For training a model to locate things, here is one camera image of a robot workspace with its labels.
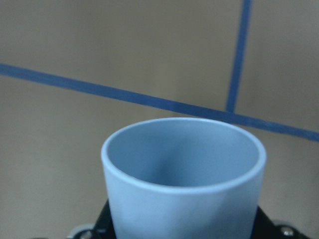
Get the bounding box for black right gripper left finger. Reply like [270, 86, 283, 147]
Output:
[67, 201, 117, 239]

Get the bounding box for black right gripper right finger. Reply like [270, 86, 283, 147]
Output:
[251, 207, 310, 239]

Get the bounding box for light blue plastic cup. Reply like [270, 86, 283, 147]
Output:
[101, 118, 267, 239]

